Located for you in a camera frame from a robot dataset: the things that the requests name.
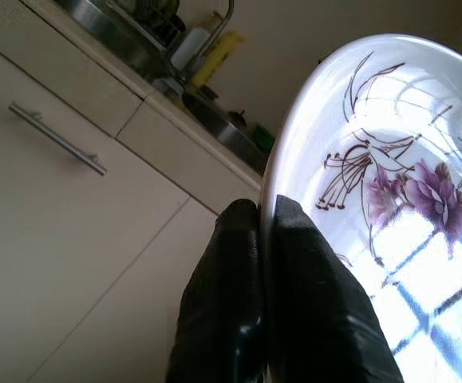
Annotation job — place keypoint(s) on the dark sink plug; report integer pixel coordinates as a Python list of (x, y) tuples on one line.
[(238, 118)]

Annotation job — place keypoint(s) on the white floral plate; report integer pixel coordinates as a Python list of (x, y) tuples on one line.
[(394, 139)]

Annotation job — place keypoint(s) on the chrome faucet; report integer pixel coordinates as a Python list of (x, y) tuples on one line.
[(220, 28)]

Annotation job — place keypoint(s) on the steel dish rack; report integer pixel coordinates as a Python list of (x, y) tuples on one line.
[(115, 28)]

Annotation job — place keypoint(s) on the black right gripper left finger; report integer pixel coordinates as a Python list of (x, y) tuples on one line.
[(222, 311)]

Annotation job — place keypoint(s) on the green scouring pad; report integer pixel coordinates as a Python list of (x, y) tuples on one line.
[(264, 137)]

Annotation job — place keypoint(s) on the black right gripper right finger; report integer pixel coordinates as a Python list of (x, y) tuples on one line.
[(318, 319)]

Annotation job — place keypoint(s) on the steel sink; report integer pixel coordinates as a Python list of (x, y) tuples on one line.
[(230, 135)]

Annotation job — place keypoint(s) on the white bottle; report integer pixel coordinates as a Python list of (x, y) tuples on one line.
[(188, 48)]

